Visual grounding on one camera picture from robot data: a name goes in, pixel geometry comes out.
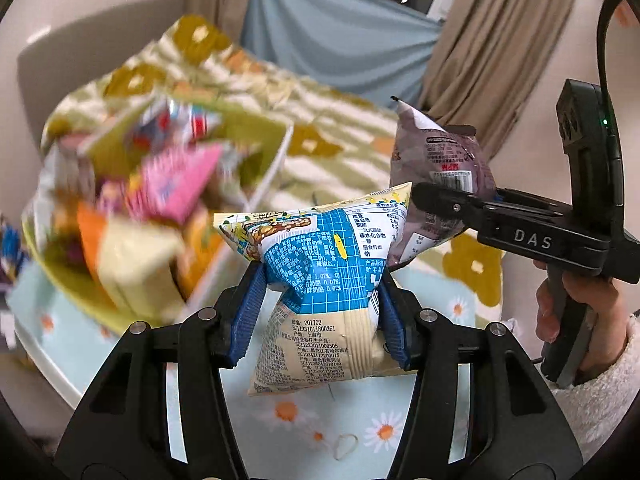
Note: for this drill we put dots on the rubber band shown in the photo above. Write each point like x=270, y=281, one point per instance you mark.
x=335, y=452

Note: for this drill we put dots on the small orange packet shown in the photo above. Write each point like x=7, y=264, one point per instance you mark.
x=95, y=240

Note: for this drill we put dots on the beige boxy snack packet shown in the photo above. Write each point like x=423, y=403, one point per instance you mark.
x=140, y=265

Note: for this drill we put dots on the person's right forearm white sleeve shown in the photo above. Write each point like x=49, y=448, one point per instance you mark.
x=605, y=400

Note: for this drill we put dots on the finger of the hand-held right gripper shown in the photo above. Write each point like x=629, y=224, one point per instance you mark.
x=450, y=205
x=530, y=201

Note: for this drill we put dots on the light blue hanging cloth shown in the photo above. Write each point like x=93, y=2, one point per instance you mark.
x=325, y=35

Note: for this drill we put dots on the grey upholstered chair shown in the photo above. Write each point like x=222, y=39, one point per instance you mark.
x=75, y=50

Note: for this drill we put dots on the green white floral blanket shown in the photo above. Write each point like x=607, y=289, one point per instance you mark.
x=340, y=110

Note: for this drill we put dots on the green basket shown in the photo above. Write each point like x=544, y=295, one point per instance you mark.
x=260, y=150

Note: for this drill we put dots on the blue white snack packet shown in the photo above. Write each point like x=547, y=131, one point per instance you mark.
x=320, y=260

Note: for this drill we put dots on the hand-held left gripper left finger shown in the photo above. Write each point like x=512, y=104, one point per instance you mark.
x=252, y=305

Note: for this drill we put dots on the white cartoon snack packet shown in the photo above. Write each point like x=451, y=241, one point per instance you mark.
x=170, y=122

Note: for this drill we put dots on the light blue daisy tablecloth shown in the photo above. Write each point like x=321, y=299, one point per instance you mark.
x=310, y=425

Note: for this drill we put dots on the greyish purple snack bag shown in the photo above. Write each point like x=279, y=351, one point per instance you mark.
x=440, y=155

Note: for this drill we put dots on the pink striped snack packet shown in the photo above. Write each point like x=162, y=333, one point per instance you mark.
x=175, y=185

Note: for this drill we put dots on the orange snack bag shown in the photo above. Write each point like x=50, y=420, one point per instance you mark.
x=202, y=250

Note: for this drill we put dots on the blue patterned packet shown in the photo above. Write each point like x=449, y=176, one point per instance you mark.
x=10, y=255

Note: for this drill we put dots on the person's right hand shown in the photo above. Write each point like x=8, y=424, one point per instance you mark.
x=607, y=315

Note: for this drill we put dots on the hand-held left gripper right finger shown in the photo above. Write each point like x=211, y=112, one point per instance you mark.
x=395, y=325

